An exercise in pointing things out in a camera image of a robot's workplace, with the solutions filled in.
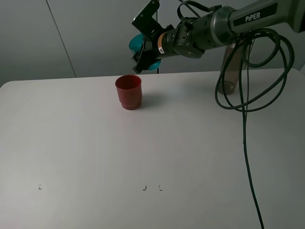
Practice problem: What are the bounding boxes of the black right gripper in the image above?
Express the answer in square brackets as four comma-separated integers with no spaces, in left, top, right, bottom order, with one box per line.
[132,26,204,73]

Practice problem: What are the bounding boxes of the teal transparent plastic cup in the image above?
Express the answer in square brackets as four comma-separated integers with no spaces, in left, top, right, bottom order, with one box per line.
[129,33,161,72]

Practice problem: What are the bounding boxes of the smoky transparent water bottle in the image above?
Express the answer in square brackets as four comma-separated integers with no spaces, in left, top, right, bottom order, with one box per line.
[217,43,244,95]

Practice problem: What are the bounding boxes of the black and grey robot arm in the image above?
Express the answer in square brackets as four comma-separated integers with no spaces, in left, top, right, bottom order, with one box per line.
[129,0,305,73]

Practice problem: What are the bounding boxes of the red plastic cup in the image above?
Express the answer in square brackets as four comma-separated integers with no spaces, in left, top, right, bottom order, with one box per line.
[115,75,142,110]

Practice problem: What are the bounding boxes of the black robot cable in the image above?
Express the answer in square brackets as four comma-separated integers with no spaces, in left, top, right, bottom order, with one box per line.
[176,0,295,229]

